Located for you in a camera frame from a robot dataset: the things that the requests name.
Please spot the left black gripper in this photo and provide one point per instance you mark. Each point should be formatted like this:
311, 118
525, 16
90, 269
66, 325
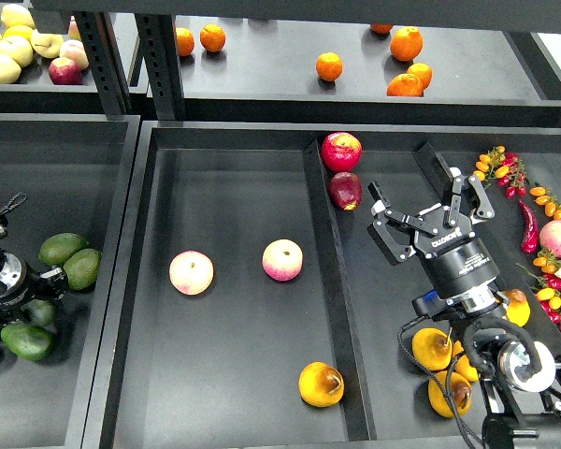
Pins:
19, 284

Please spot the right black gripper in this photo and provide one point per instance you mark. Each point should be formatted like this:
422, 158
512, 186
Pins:
455, 260

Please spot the dark green avocado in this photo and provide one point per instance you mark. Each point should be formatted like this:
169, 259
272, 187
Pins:
40, 312

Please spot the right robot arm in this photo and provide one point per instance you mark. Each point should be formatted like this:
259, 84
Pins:
516, 417

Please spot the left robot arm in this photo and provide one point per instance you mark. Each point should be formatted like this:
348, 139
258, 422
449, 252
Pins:
12, 204

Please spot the black tray divider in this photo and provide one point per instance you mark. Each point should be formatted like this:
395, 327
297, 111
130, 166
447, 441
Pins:
346, 347
492, 343

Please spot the red chili pepper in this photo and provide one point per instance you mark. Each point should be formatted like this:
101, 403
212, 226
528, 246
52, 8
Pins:
530, 238

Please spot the dark red apple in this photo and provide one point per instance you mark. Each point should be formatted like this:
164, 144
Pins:
345, 191

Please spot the orange cherry tomato bunch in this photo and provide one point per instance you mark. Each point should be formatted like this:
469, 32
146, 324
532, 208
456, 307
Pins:
544, 198

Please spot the bright red apple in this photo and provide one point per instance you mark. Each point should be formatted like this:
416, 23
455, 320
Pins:
341, 152

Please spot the pink apple right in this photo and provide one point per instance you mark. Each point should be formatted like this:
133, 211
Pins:
550, 237

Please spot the pink apple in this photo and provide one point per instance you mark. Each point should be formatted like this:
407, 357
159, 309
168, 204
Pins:
191, 272
282, 260
550, 237

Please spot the black left tray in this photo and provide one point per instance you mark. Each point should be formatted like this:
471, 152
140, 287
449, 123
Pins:
75, 171

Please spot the black tray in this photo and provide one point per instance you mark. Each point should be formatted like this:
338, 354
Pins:
220, 369
75, 171

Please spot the mixed cherry tomato bunch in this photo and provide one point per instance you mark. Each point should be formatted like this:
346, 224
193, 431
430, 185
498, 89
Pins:
545, 284

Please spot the pink apple centre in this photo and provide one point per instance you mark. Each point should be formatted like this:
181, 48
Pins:
282, 260

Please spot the pink apple left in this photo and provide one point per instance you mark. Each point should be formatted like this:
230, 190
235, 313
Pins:
191, 272

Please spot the black centre tray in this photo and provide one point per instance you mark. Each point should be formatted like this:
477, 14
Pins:
220, 369

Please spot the red apple on shelf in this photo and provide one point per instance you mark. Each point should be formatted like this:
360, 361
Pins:
65, 71

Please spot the peach on shelf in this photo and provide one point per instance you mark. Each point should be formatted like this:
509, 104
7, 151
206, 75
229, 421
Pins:
74, 50

